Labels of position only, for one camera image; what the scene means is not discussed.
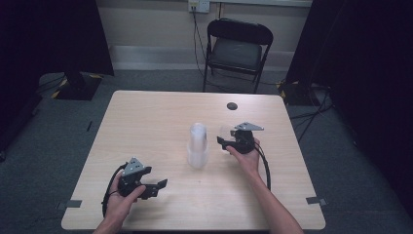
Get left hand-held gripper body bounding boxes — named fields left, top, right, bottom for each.
left=117, top=156, right=150, bottom=197

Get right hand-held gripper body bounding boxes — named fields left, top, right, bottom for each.
left=230, top=121, right=265, bottom=155

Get person's right hand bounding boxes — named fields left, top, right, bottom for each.
left=225, top=138, right=263, bottom=179

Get person's left hand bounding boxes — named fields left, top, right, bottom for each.
left=104, top=173, right=147, bottom=224

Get black stand base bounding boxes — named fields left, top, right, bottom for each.
left=278, top=79, right=325, bottom=107
left=51, top=71, right=104, bottom=101

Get grey tape piece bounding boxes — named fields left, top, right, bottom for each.
left=56, top=199, right=83, bottom=211
left=305, top=196, right=327, bottom=207

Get black folding chair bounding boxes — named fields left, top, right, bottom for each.
left=202, top=18, right=275, bottom=95

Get dark curtain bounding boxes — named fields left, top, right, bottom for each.
left=0, top=0, right=115, bottom=157
left=284, top=0, right=413, bottom=215

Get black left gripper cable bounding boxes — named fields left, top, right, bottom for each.
left=101, top=162, right=129, bottom=218

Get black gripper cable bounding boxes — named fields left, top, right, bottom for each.
left=254, top=141, right=273, bottom=191
left=101, top=162, right=129, bottom=218

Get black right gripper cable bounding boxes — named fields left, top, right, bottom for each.
left=254, top=141, right=273, bottom=191

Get black floor cables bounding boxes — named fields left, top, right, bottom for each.
left=36, top=74, right=68, bottom=95
left=288, top=83, right=334, bottom=144

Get white wall socket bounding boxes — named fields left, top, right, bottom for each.
left=187, top=0, right=211, bottom=15

